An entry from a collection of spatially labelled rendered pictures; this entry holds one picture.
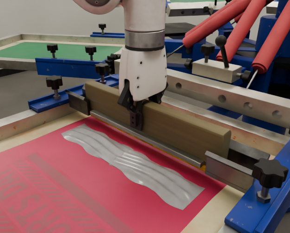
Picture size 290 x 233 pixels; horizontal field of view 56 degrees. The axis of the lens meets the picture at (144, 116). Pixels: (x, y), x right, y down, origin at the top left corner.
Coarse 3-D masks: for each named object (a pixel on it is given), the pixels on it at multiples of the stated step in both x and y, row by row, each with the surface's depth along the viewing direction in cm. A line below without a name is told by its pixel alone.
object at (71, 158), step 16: (64, 128) 68; (96, 128) 68; (112, 128) 68; (32, 144) 61; (48, 144) 61; (64, 144) 61; (128, 144) 61; (0, 160) 56; (16, 160) 56; (64, 160) 56; (80, 160) 56; (96, 160) 56; (80, 176) 51
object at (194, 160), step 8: (96, 112) 67; (104, 120) 65; (112, 120) 63; (120, 128) 61; (128, 128) 60; (136, 136) 58; (144, 136) 57; (152, 136) 57; (152, 144) 56; (160, 144) 54; (168, 144) 54; (168, 152) 53; (176, 152) 52; (184, 152) 52; (192, 160) 49; (200, 160) 49
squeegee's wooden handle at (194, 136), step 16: (96, 96) 66; (112, 96) 61; (112, 112) 64; (128, 112) 60; (144, 112) 56; (160, 112) 53; (176, 112) 52; (144, 128) 58; (160, 128) 54; (176, 128) 51; (192, 128) 49; (208, 128) 47; (224, 128) 47; (176, 144) 53; (192, 144) 50; (208, 144) 47; (224, 144) 46
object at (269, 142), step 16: (32, 112) 68; (48, 112) 70; (64, 112) 74; (192, 112) 68; (208, 112) 68; (0, 128) 62; (16, 128) 65; (32, 128) 68; (240, 128) 61; (256, 128) 61; (256, 144) 59; (272, 144) 57; (224, 224) 37
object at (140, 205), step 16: (144, 144) 61; (160, 160) 56; (176, 160) 56; (96, 176) 51; (112, 176) 51; (192, 176) 51; (208, 176) 51; (96, 192) 48; (112, 192) 48; (128, 192) 48; (144, 192) 48; (208, 192) 48; (112, 208) 44; (128, 208) 44; (144, 208) 44; (160, 208) 44; (176, 208) 44; (192, 208) 44; (144, 224) 41; (160, 224) 41; (176, 224) 41
